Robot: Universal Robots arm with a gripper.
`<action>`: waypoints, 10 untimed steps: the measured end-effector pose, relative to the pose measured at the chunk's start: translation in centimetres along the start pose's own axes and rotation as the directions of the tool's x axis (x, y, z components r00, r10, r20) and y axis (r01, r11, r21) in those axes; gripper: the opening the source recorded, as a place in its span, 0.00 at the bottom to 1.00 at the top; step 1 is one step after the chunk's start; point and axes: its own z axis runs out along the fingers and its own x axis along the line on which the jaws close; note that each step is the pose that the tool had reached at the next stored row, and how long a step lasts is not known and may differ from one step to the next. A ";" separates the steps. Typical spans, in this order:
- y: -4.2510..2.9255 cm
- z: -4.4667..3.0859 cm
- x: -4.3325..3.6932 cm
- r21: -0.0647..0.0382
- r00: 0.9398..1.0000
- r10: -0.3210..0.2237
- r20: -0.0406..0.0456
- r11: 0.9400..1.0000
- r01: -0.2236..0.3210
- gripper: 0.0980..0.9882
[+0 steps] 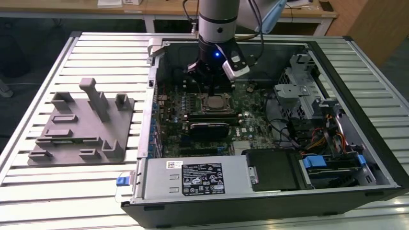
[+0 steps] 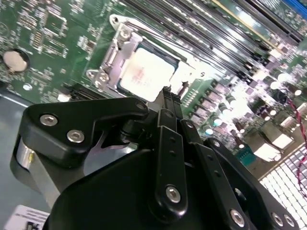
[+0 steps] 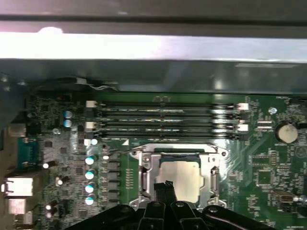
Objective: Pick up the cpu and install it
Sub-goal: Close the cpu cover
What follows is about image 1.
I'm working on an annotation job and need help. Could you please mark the cable with metal plug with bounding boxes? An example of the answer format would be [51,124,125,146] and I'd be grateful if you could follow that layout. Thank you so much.
[183,0,199,34]

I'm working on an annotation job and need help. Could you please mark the green motherboard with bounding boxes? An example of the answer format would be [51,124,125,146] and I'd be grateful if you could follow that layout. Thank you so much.
[153,80,279,158]

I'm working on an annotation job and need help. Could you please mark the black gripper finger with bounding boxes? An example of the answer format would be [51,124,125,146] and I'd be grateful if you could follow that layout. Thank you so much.
[188,63,215,97]
[213,76,224,97]

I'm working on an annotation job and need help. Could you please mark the blue case latch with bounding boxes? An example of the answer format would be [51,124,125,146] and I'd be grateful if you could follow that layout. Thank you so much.
[116,176,132,188]

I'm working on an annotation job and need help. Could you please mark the CPU socket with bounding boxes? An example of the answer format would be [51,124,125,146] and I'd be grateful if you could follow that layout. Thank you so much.
[200,93,235,114]

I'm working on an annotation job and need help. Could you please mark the wooden cabinet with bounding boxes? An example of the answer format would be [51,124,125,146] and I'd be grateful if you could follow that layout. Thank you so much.
[325,0,409,69]

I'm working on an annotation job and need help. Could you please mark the coloured power wires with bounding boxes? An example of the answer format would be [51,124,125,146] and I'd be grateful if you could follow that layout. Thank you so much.
[301,115,349,156]

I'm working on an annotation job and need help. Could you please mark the silver CPU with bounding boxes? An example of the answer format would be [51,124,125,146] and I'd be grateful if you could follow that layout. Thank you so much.
[205,96,227,109]

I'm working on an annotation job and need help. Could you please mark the black plastic shroud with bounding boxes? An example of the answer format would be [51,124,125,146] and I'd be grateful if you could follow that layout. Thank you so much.
[241,148,309,192]

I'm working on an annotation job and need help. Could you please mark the black PC case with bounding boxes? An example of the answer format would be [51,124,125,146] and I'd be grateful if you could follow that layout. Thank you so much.
[120,38,409,230]

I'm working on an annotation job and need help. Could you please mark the silver chipset heatsink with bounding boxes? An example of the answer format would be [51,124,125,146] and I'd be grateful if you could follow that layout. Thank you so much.
[232,140,252,154]

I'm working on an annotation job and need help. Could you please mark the grey parts rack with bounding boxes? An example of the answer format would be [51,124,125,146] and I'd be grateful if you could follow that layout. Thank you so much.
[28,78,137,167]

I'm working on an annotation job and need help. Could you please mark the silver power supply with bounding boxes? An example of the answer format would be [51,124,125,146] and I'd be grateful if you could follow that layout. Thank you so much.
[136,157,256,201]

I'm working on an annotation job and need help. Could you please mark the metal drive cage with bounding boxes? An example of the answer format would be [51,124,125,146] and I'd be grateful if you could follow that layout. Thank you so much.
[273,54,335,120]

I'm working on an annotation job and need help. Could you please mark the black cable bundle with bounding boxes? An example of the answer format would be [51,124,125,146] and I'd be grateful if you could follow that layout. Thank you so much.
[267,117,308,154]

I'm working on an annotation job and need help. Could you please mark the black camera bracket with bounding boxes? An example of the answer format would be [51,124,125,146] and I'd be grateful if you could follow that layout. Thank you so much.
[216,43,247,63]

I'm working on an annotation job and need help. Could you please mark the wooden desk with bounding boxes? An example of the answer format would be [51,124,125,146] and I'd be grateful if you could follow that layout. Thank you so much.
[0,0,340,36]

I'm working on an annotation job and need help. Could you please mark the black expansion slot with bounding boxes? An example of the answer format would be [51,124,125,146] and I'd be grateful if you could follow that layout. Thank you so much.
[179,146,219,156]

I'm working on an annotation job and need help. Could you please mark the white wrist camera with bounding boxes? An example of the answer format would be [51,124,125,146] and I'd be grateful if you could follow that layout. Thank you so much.
[223,56,251,80]

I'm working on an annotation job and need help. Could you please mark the metal disk bay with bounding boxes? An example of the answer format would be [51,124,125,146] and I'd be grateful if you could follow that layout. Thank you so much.
[299,153,384,191]

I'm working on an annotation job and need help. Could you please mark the black camera cable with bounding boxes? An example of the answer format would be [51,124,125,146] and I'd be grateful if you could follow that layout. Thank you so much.
[248,0,267,66]

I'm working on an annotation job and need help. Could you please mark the graphics card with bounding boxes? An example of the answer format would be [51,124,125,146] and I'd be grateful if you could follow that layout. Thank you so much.
[188,122,232,140]

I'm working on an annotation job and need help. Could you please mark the blue disk carrier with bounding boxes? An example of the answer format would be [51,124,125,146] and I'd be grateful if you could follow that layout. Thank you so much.
[301,155,329,171]

